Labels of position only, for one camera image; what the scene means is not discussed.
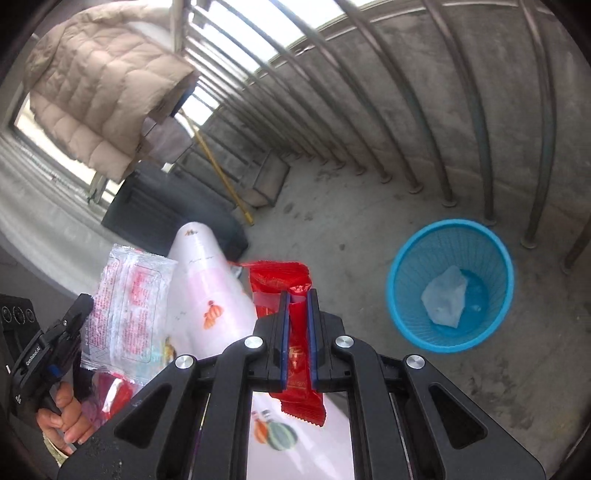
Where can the grey hanging cloth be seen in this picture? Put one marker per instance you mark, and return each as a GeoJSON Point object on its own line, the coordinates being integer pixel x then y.
{"type": "Point", "coordinates": [164, 141]}

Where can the blue plastic wastebasket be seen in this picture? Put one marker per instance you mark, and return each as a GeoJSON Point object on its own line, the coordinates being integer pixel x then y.
{"type": "Point", "coordinates": [406, 318]}

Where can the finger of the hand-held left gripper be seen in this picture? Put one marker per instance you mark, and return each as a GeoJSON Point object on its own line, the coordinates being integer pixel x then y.
{"type": "Point", "coordinates": [83, 384]}
{"type": "Point", "coordinates": [81, 309]}

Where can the pink printed tablecloth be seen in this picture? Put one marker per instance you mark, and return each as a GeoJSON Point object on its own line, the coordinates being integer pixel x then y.
{"type": "Point", "coordinates": [207, 277]}

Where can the metal balcony railing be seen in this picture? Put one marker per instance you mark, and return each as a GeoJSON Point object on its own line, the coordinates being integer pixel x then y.
{"type": "Point", "coordinates": [471, 115]}

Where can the beige down jacket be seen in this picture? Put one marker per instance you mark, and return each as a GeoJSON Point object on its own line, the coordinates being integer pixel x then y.
{"type": "Point", "coordinates": [101, 87]}

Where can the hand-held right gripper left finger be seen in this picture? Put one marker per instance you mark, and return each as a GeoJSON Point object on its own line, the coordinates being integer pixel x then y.
{"type": "Point", "coordinates": [285, 344]}

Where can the person's left hand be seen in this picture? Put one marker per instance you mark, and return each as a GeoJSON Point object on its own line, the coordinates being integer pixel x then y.
{"type": "Point", "coordinates": [69, 415]}

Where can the white crumpled plastic wrap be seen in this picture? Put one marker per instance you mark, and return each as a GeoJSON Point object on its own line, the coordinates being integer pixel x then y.
{"type": "Point", "coordinates": [445, 300]}

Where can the clear red-printed wrapper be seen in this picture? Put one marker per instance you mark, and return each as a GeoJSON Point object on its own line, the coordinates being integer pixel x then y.
{"type": "Point", "coordinates": [129, 314]}

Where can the red snack packet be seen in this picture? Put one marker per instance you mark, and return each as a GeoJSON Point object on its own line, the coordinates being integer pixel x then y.
{"type": "Point", "coordinates": [281, 281]}

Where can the metal dustpan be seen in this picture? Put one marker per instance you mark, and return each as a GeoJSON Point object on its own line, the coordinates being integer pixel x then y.
{"type": "Point", "coordinates": [270, 182]}

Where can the black suitcase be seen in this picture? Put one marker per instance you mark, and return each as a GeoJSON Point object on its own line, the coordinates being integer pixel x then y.
{"type": "Point", "coordinates": [152, 207]}

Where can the red plastic wrapper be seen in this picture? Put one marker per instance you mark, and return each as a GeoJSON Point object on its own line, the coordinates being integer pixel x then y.
{"type": "Point", "coordinates": [117, 392]}

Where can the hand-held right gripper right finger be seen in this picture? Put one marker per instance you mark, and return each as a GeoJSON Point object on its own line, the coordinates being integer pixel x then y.
{"type": "Point", "coordinates": [313, 344]}

